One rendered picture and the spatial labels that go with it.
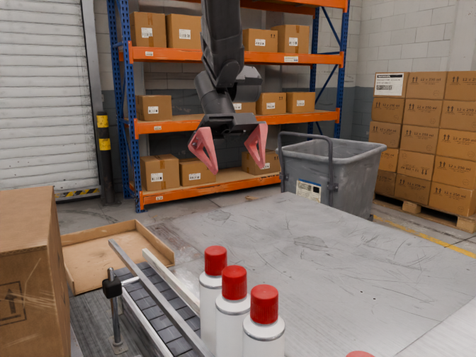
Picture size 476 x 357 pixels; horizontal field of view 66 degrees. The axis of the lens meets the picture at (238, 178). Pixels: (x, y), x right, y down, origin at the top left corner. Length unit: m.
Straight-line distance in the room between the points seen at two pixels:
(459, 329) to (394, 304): 0.16
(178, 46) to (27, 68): 1.49
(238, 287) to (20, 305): 0.28
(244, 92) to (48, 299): 0.48
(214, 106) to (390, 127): 3.45
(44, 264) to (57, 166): 3.83
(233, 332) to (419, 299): 0.58
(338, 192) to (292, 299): 1.84
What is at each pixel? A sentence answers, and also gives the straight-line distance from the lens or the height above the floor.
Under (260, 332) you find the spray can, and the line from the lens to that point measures 0.45.
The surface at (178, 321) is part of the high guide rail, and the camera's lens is 0.61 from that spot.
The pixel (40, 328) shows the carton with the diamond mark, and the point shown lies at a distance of 0.59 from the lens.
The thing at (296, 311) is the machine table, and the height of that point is 0.83.
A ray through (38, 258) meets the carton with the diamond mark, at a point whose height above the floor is 1.10.
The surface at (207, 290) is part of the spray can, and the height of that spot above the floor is 1.03.
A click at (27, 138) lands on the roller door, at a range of 4.30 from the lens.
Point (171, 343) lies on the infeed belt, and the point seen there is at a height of 0.88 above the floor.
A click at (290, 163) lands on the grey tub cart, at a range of 2.81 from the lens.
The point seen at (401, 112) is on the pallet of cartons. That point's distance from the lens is 3.97.
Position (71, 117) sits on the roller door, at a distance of 4.30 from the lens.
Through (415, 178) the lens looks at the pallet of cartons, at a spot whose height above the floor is 0.39.
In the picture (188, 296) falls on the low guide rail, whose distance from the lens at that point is 0.75.
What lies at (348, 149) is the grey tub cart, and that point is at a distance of 3.39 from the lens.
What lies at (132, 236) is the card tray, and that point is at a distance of 1.23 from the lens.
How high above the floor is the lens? 1.32
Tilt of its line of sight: 15 degrees down
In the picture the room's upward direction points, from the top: straight up
